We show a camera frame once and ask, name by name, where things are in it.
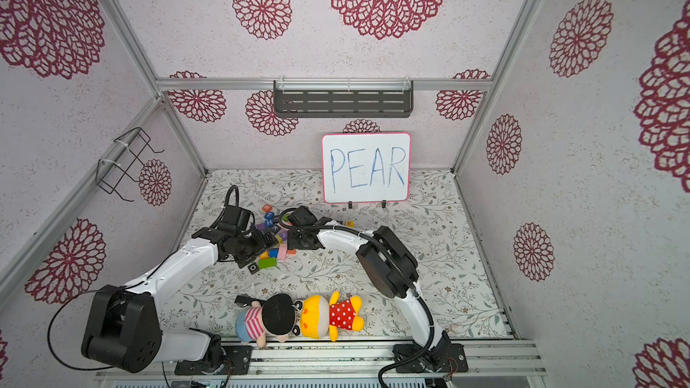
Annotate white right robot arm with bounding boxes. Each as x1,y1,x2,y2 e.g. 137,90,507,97
279,206,451,366

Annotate grey wall shelf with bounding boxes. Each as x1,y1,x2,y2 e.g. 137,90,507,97
273,80,414,119

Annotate whiteboard with PEAR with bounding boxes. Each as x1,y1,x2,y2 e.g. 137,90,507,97
322,132,411,204

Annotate black wire wall rack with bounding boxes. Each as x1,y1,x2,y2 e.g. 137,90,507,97
95,127,165,203

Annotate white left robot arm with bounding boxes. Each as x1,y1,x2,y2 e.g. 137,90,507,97
81,208,278,373

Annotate green long block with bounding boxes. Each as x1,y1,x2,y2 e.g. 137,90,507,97
257,258,278,269

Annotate striped plush doll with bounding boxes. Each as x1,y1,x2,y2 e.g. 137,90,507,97
235,294,301,348

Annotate pink long block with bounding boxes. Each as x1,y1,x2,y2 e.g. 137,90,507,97
277,243,288,260

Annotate yellow plush doll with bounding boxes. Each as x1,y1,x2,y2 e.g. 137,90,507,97
298,291,365,341

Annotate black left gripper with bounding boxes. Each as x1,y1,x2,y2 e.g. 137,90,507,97
233,225,280,269

